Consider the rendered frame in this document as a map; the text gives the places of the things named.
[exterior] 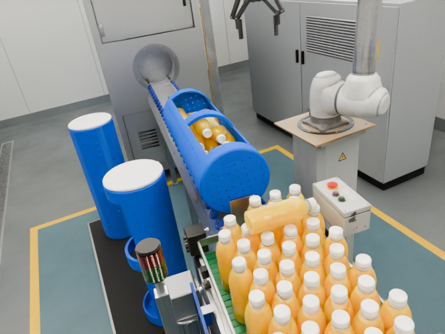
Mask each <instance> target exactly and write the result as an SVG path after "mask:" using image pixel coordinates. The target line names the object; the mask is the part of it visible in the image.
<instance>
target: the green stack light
mask: <svg viewBox="0 0 445 334"><path fill-rule="evenodd" d="M140 268H141V271H142V275H143V277H144V280H145V281H146V282H147V283H149V284H157V283H159V282H161V281H163V280H164V279H166V277H167V276H168V267H167V264H166V260H165V257H164V261H163V263H161V265H159V266H158V267H156V268H153V269H144V268H142V267H141V266H140Z"/></svg>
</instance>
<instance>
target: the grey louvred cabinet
mask: <svg viewBox="0 0 445 334"><path fill-rule="evenodd" d="M280 2H281V4H282V6H283V8H284V9H285V12H284V13H282V14H280V25H278V35H277V36H274V26H273V16H274V15H275V14H274V12H273V11H272V10H271V9H270V8H269V7H268V6H267V5H266V4H265V3H264V2H263V1H262V0H261V1H256V2H253V3H251V2H250V3H249V4H248V6H247V8H246V9H245V11H244V16H245V24H246V38H247V45H248V59H249V67H250V81H251V88H252V103H253V110H254V111H255V112H256V116H257V118H259V119H260V120H262V121H264V122H265V123H267V124H269V125H271V126H272V127H274V128H276V129H277V130H279V131H281V132H283V133H285V134H286V135H288V136H290V137H291V138H293V135H292V134H291V133H288V132H287V131H285V130H283V129H282V128H280V127H278V126H277V125H275V124H274V123H276V122H278V121H282V120H285V119H288V118H291V117H295V116H298V115H301V114H304V113H308V112H310V111H311V110H310V101H309V96H310V88H311V84H312V81H313V78H314V77H315V76H316V75H317V74H318V73H319V72H324V71H334V72H336V73H338V74H339V75H340V76H341V78H342V81H344V82H346V78H347V77H348V76H349V75H350V74H351V73H352V67H353V57H354V40H355V30H356V12H357V2H358V0H280ZM444 57H445V0H383V1H382V9H381V22H380V26H379V39H378V47H377V60H376V67H375V72H376V73H377V74H378V75H379V76H380V78H381V83H382V86H383V87H384V88H385V89H386V90H387V91H388V92H389V96H390V104H389V107H388V109H387V111H386V112H385V113H384V114H383V115H380V116H378V117H374V118H371V119H363V120H366V121H369V122H371V123H374V124H376V127H373V128H370V129H367V130H366V133H364V134H362V135H360V139H359V151H358V176H359V177H360V178H362V179H364V180H365V181H367V182H369V183H371V184H372V185H374V186H376V187H377V188H379V189H381V190H383V191H384V190H387V189H389V188H392V187H393V186H396V185H398V184H401V183H403V182H406V181H407V180H410V179H412V178H415V177H417V176H420V175H421V174H424V167H425V166H427V165H428V157H429V153H430V145H431V140H432V132H433V128H434V120H435V115H436V108H437V103H438V95H439V90H440V82H441V78H442V70H443V65H444Z"/></svg>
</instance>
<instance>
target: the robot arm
mask: <svg viewBox="0 0 445 334"><path fill-rule="evenodd" d="M256 1H261V0H244V3H243V5H242V6H241V8H240V10H239V12H238V13H237V15H236V12H237V10H238V6H239V4H240V0H235V2H234V6H233V8H232V12H231V14H230V18H231V19H234V20H235V23H236V29H238V34H239V39H243V38H244V37H243V30H242V19H240V17H241V16H242V14H243V12H244V11H245V9H246V8H247V6H248V4H249V3H250V2H251V3H253V2H256ZM262 1H263V2H264V3H265V4H266V5H267V6H268V7H269V8H270V9H271V10H272V11H273V12H274V14H275V15H274V16H273V26H274V36H277V35H278V25H280V14H282V13H284V12H285V9H284V8H283V6H282V4H281V2H280V0H274V1H275V4H276V5H277V7H278V9H279V11H278V10H277V9H276V8H275V7H274V6H273V5H272V3H271V2H270V1H269V0H262ZM382 1H383V0H358V2H357V12H356V30H355V40H354V57H353V67H352V73H351V74H350V75H349V76H348V77H347V78H346V82H344V81H342V78H341V76H340V75H339V74H338V73H336V72H334V71H324V72H319V73H318V74H317V75H316V76H315V77H314V78H313V81H312V84H311V88H310V96H309V101H310V110H311V111H310V112H309V116H311V118H309V119H304V120H303V124H305V125H308V126H310V127H312V128H314V129H316V130H318V131H319V132H321V133H325V132H327V131H329V130H331V129H335V128H337V127H341V126H343V125H349V124H350V121H349V120H346V119H343V118H342V117H341V115H345V116H349V117H355V118H360V119H371V118H374V117H378V116H380V115H383V114H384V113H385V112H386V111H387V109H388V107H389V104H390V96H389V92H388V91H387V90H386V89H385V88H384V87H383V86H382V83H381V78H380V76H379V75H378V74H377V73H376V72H375V67H376V60H377V47H378V39H379V26H380V22H381V9H382Z"/></svg>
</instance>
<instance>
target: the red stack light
mask: <svg viewBox="0 0 445 334"><path fill-rule="evenodd" d="M136 255H137V254H136ZM137 259H138V262H139V265H140V266H141V267H142V268H144V269H153V268H156V267H158V266H159V265H161V263H163V261H164V252H163V249H162V245H161V247H160V249H159V250H158V251H157V252H156V253H155V254H153V255H150V256H139V255H137Z"/></svg>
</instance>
